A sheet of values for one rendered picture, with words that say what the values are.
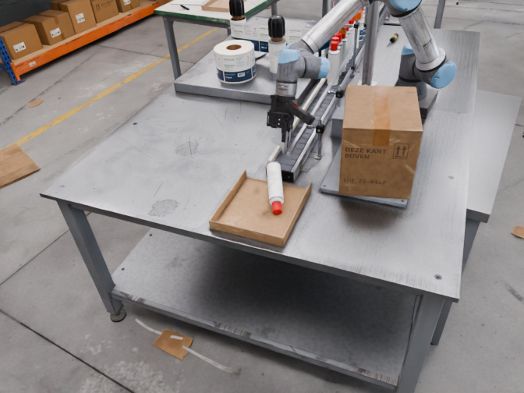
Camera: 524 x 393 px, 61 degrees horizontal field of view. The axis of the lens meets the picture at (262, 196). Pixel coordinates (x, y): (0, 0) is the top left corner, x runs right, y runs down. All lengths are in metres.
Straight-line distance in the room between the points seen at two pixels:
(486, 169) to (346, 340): 0.86
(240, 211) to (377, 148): 0.50
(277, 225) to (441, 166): 0.69
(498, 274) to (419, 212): 1.13
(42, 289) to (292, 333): 1.43
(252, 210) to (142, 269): 0.90
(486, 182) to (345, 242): 0.60
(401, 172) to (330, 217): 0.27
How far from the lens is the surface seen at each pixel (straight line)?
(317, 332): 1.95
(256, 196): 1.60
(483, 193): 1.72
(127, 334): 2.35
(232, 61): 2.25
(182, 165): 1.81
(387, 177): 1.53
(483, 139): 2.02
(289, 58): 1.58
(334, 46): 2.15
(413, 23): 1.80
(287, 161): 1.68
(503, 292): 2.57
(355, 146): 1.46
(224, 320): 2.01
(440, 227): 1.54
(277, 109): 1.63
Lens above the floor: 1.85
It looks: 39 degrees down
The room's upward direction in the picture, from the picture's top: 4 degrees counter-clockwise
